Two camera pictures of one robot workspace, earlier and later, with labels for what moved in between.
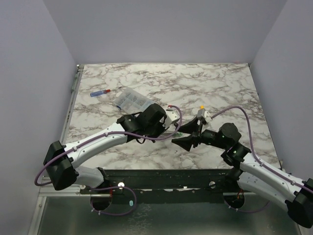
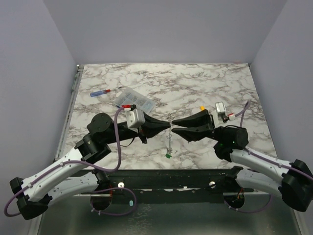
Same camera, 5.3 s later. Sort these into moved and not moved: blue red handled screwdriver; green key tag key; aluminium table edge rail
Moved: green key tag key
Not moved: aluminium table edge rail; blue red handled screwdriver
